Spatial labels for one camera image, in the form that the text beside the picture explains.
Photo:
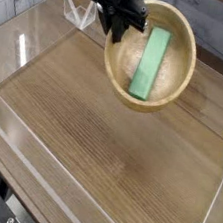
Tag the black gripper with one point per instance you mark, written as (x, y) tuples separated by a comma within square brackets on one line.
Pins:
[(117, 15)]

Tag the wooden oval bowl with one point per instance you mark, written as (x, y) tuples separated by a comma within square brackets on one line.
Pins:
[(176, 69)]

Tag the green rectangular block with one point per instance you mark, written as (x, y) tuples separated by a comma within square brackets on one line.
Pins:
[(149, 64)]

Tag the clear acrylic corner bracket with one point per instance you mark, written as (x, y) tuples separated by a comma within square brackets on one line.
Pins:
[(80, 16)]

